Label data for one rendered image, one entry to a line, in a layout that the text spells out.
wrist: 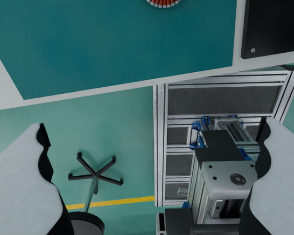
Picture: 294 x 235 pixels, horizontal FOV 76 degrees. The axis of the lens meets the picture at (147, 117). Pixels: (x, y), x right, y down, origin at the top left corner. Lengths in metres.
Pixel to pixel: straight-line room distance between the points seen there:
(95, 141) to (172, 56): 1.28
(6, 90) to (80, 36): 0.29
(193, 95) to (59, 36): 0.85
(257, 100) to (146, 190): 1.36
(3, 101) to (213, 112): 1.08
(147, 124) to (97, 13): 1.12
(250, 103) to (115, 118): 0.96
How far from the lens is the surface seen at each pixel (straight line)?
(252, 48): 0.56
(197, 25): 0.52
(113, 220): 2.62
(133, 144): 1.66
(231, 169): 0.52
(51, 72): 0.60
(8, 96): 0.70
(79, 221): 1.51
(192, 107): 1.23
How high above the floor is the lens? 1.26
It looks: 58 degrees down
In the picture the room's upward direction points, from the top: 180 degrees clockwise
